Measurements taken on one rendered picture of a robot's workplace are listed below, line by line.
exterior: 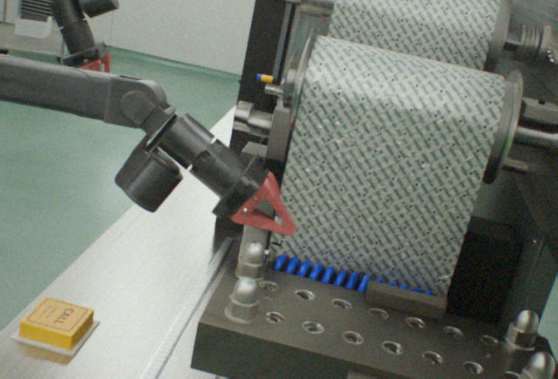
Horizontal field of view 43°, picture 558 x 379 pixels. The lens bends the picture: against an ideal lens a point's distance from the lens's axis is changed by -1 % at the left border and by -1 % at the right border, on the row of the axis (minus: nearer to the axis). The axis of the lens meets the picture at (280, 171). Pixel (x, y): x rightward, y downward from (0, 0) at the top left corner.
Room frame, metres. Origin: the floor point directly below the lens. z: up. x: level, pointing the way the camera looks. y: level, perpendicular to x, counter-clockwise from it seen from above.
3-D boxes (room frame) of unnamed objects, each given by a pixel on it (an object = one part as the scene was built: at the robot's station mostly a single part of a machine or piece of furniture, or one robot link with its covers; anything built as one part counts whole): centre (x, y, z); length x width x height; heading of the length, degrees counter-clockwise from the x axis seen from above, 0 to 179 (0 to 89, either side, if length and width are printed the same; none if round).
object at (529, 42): (1.13, -0.32, 1.34); 0.07 x 0.07 x 0.07; 85
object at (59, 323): (0.77, 0.24, 0.91); 0.07 x 0.07 x 0.02; 85
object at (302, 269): (0.81, -0.12, 1.03); 0.21 x 0.04 x 0.03; 85
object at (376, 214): (0.83, -0.12, 1.11); 0.23 x 0.01 x 0.18; 85
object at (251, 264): (0.78, 0.01, 1.05); 0.04 x 0.04 x 0.04
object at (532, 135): (0.88, -0.30, 1.25); 0.07 x 0.04 x 0.04; 85
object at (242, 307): (0.68, 0.01, 1.05); 0.04 x 0.04 x 0.04
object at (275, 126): (0.94, 0.03, 1.05); 0.06 x 0.05 x 0.31; 85
